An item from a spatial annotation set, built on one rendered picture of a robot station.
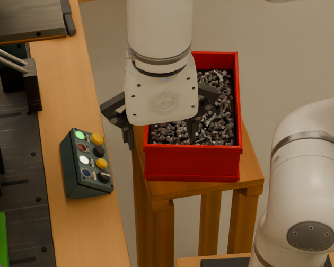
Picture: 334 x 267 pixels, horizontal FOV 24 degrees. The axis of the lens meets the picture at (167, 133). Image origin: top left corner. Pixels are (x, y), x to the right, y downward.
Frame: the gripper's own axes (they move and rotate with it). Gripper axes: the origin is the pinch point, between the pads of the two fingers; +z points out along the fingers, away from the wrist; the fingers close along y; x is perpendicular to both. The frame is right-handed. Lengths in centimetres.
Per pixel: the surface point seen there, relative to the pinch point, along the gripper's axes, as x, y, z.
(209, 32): 175, 54, 130
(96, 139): 34, -7, 36
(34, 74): 50, -18, 29
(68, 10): 81, -8, 38
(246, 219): 29, 26, 65
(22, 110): 50, -22, 40
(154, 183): 32, 4, 50
